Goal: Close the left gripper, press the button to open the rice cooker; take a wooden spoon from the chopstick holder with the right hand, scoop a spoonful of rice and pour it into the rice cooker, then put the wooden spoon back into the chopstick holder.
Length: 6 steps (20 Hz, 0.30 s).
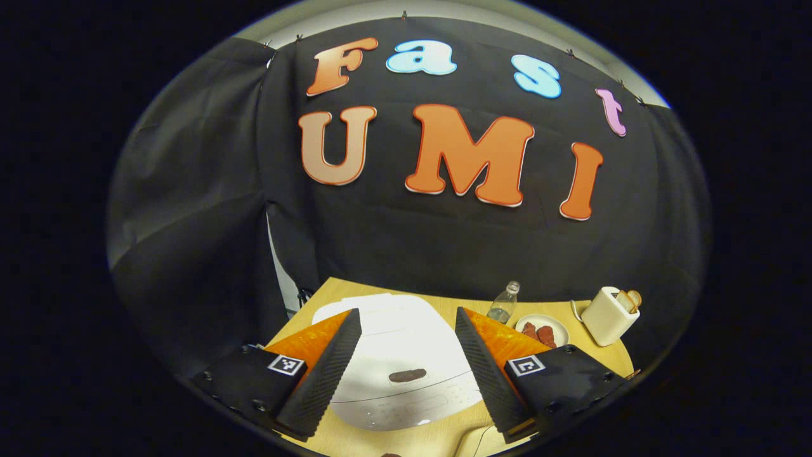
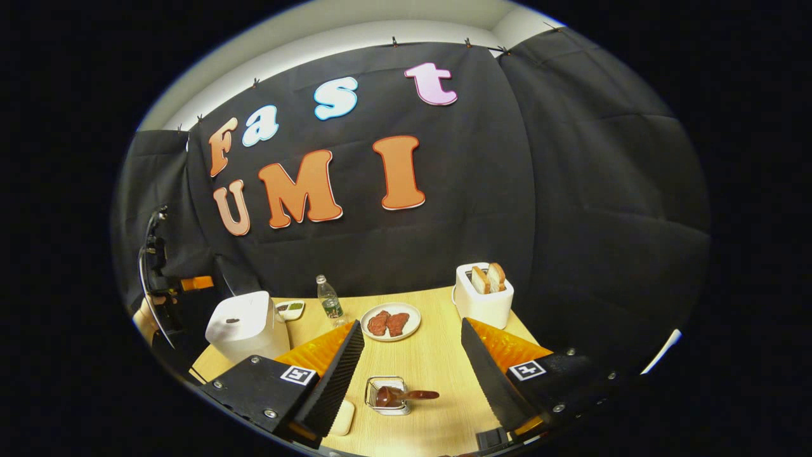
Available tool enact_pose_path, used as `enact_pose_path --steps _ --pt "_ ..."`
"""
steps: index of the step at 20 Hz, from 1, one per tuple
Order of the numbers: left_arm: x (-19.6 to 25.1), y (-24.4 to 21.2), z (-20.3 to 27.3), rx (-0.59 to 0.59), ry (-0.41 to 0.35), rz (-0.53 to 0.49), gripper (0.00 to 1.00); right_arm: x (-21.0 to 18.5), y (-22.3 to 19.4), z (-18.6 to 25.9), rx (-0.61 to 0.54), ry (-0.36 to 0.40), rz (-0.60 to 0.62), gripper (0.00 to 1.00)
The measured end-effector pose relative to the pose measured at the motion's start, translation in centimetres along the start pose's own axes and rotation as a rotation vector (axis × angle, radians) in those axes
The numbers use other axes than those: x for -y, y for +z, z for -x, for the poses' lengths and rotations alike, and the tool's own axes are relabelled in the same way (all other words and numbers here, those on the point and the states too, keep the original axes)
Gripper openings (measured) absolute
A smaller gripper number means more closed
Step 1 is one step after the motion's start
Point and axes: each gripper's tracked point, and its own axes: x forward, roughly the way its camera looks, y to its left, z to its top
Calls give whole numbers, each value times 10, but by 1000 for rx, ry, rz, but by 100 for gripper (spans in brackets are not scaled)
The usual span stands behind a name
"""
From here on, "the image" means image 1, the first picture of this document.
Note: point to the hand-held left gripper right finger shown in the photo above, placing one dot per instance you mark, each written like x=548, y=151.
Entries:
x=482, y=374

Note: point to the black tripod stand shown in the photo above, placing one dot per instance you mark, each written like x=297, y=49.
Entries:
x=304, y=295

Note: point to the white rice cooker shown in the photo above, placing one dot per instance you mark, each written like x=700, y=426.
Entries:
x=399, y=343

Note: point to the white round plate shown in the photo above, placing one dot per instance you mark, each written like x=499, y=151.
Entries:
x=561, y=327

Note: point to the toast bread slice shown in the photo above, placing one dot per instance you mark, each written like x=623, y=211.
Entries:
x=625, y=301
x=635, y=297

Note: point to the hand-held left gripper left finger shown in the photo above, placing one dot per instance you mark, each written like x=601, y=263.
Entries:
x=330, y=374

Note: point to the white toaster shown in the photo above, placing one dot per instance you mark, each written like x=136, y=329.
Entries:
x=606, y=324

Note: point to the red meat piece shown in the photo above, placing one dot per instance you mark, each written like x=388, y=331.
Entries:
x=547, y=336
x=530, y=331

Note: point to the black backdrop cloth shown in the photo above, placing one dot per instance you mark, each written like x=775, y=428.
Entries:
x=190, y=222

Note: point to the clear plastic water bottle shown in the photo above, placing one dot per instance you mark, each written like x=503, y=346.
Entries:
x=503, y=308

